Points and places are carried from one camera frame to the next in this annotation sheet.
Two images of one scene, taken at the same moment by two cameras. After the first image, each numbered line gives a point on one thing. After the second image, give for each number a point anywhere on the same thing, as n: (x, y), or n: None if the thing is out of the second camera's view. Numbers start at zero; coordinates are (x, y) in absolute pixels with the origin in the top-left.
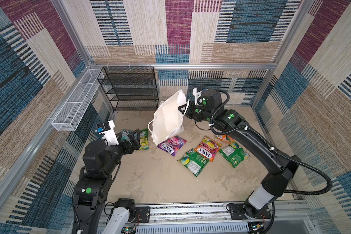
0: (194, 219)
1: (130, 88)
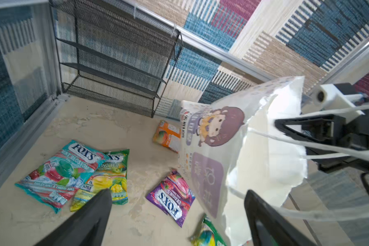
0: None
1: (114, 52)
